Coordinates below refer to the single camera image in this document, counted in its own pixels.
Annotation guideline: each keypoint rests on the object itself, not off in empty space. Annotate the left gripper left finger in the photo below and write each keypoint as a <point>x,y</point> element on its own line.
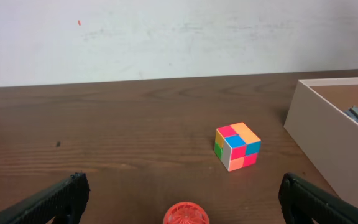
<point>64,202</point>

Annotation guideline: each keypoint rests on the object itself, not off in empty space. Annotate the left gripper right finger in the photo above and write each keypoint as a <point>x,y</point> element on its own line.
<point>303,202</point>

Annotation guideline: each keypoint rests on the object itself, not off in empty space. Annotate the multicoloured puzzle cube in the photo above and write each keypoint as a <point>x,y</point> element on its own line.
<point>236,146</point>

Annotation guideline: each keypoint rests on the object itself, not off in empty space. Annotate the white cardboard box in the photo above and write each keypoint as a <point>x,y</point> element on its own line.
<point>317,122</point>

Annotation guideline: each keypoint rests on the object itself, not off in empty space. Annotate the orange lattice ball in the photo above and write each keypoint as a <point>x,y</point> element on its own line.
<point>186,213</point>

